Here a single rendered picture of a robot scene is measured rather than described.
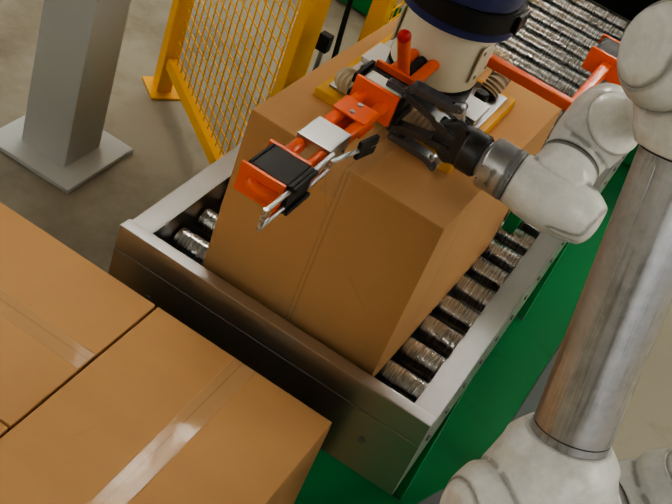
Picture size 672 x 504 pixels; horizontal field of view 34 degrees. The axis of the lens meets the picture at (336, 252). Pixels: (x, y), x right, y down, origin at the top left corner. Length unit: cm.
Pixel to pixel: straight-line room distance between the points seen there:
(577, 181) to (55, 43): 168
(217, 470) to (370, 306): 40
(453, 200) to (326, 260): 26
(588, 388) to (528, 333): 194
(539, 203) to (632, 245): 49
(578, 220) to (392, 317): 41
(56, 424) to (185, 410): 22
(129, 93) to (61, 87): 53
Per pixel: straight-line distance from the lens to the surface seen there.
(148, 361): 200
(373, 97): 183
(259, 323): 206
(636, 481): 151
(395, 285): 194
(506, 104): 222
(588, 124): 181
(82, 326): 203
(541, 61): 345
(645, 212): 128
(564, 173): 178
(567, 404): 136
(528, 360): 320
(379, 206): 188
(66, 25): 300
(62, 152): 319
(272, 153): 159
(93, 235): 303
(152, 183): 325
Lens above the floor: 200
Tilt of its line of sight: 38 degrees down
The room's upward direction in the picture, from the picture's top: 23 degrees clockwise
